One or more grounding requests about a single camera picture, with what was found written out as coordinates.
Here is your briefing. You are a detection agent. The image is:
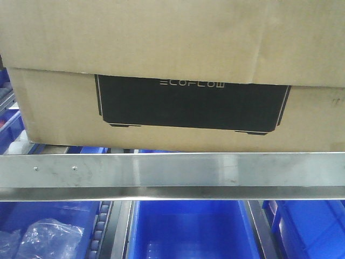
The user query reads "roller track with blue wheels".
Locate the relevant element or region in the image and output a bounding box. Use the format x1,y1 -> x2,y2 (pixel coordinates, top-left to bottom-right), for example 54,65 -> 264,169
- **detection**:
86,201 -> 113,259

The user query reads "blue bin lower right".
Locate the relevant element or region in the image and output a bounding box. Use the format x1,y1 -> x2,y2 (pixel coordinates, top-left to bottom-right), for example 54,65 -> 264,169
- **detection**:
262,200 -> 344,258

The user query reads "steel shelf front rail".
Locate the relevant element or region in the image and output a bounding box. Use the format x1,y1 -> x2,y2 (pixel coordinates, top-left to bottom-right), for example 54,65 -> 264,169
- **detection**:
1,152 -> 344,201

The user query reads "brown EcoFlow cardboard box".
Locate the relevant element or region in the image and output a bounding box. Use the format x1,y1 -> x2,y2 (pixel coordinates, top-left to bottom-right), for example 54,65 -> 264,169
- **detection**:
1,1 -> 344,152

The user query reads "blue bin with plastic bags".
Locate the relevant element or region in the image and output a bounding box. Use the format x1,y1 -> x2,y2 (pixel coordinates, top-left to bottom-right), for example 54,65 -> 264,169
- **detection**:
1,201 -> 100,258

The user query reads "blue bin upper left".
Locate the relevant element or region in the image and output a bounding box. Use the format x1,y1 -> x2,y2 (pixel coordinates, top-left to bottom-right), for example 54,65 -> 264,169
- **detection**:
1,68 -> 24,155

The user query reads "steel divider rail right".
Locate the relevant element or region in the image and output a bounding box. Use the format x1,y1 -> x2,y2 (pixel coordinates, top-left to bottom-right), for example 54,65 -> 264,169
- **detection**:
244,200 -> 280,259

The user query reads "clear plastic bag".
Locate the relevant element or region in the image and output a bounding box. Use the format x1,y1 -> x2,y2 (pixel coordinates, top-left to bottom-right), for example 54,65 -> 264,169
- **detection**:
1,218 -> 84,258

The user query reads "empty blue bin centre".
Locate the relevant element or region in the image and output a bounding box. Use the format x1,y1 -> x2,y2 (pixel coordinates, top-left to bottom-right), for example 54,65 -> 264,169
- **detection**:
127,200 -> 260,258

